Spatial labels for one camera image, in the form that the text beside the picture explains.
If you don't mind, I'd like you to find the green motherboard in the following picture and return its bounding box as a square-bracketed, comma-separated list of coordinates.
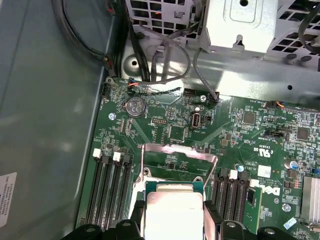
[74, 76, 320, 240]

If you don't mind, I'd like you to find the silver CPU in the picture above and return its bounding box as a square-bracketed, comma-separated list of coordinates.
[144, 180, 206, 240]

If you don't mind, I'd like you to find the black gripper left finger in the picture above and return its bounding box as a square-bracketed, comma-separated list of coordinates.
[59, 199, 147, 240]

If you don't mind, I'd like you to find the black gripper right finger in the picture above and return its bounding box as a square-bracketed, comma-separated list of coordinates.
[202, 199, 286, 240]

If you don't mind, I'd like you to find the metal socket cover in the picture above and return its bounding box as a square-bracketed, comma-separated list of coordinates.
[140, 143, 219, 190]

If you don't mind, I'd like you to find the silver USB port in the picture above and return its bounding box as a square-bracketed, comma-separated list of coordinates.
[191, 112, 203, 131]

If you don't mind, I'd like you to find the perforated metal drive cage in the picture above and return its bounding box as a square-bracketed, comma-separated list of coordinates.
[124, 0, 320, 62]

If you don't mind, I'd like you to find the silver metal bracket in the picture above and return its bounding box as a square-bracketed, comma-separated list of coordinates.
[198, 0, 279, 55]

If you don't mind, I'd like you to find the CPU socket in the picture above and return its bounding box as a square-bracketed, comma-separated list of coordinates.
[131, 166, 210, 221]

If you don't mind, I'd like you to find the thick black cable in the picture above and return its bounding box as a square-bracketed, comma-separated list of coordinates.
[51, 0, 118, 77]

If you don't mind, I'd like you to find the silver coin battery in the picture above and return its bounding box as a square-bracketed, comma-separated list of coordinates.
[124, 96, 146, 118]

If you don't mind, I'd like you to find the square black chip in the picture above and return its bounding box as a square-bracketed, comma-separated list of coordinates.
[169, 126, 186, 141]

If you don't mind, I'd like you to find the thin black cable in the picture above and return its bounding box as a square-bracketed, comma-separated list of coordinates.
[123, 9, 152, 83]

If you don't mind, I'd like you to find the silver finned heatsink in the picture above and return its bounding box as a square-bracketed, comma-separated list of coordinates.
[300, 175, 320, 222]

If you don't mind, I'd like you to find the black PC case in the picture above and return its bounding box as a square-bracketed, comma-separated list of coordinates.
[0, 0, 320, 240]

